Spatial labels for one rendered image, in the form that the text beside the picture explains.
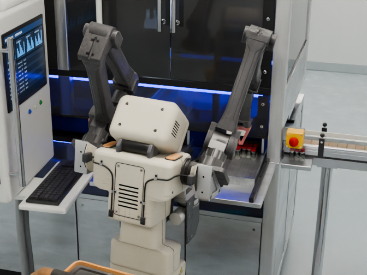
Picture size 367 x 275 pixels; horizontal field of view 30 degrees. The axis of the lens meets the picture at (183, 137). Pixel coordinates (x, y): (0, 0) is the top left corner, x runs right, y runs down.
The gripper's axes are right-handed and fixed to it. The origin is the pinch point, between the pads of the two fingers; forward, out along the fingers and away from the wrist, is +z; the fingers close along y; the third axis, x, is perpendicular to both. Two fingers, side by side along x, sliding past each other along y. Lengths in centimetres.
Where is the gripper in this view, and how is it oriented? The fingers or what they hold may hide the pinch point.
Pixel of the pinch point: (241, 142)
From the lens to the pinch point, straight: 268.7
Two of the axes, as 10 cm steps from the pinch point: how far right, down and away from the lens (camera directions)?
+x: -9.7, -1.0, 2.2
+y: 2.4, -1.6, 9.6
